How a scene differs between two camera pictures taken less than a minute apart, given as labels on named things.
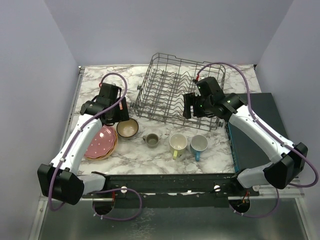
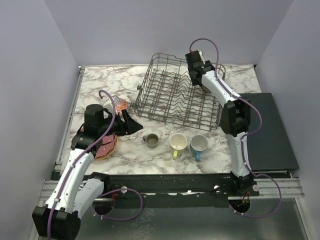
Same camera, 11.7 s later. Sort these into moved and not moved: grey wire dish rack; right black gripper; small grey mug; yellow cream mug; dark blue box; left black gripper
Moved: left black gripper; right black gripper
Not moved: dark blue box; grey wire dish rack; small grey mug; yellow cream mug
